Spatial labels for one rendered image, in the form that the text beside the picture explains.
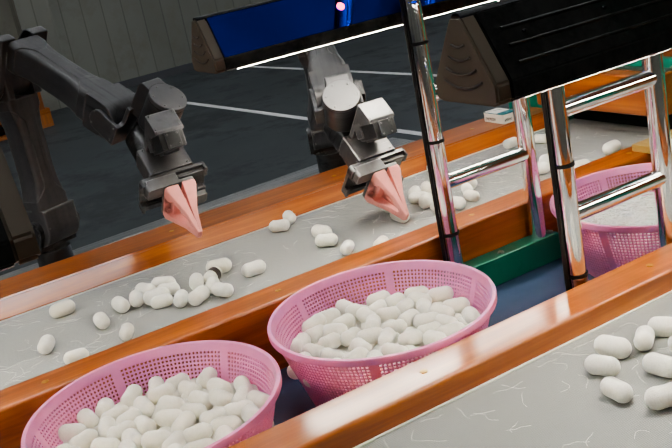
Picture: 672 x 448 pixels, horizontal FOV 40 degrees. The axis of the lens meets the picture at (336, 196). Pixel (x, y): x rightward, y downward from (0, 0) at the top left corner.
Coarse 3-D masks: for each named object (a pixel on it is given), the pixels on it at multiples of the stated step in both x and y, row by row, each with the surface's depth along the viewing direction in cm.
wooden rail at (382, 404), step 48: (576, 288) 103; (624, 288) 100; (480, 336) 96; (528, 336) 94; (576, 336) 97; (384, 384) 90; (432, 384) 89; (480, 384) 91; (288, 432) 85; (336, 432) 84
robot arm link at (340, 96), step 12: (336, 84) 140; (348, 84) 140; (360, 84) 150; (312, 96) 149; (324, 96) 139; (336, 96) 139; (348, 96) 139; (360, 96) 149; (324, 108) 140; (336, 108) 138; (348, 108) 138; (324, 120) 150; (336, 120) 140; (348, 120) 140
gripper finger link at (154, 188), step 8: (168, 176) 134; (176, 176) 134; (192, 176) 135; (152, 184) 132; (160, 184) 133; (168, 184) 133; (184, 184) 133; (192, 184) 134; (152, 192) 132; (160, 192) 133; (184, 192) 134; (192, 192) 133; (192, 200) 133; (192, 208) 133; (184, 216) 137; (200, 224) 132; (200, 232) 132
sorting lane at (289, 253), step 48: (576, 144) 166; (624, 144) 160; (480, 192) 150; (240, 240) 150; (288, 240) 145; (96, 288) 141; (240, 288) 129; (0, 336) 129; (96, 336) 123; (0, 384) 114
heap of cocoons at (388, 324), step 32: (416, 288) 117; (448, 288) 115; (320, 320) 113; (352, 320) 112; (384, 320) 112; (416, 320) 108; (448, 320) 107; (320, 352) 105; (352, 352) 103; (384, 352) 102
